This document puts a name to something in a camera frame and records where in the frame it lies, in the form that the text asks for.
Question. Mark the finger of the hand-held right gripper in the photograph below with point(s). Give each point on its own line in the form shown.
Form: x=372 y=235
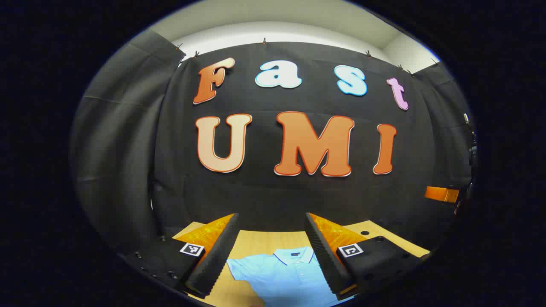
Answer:
x=441 y=194

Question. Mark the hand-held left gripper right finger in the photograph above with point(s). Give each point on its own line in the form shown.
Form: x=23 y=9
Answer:
x=326 y=256

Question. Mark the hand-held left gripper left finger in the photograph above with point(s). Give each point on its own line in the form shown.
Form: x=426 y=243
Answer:
x=215 y=256

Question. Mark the light blue T-shirt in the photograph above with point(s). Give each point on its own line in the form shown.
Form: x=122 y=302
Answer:
x=286 y=277

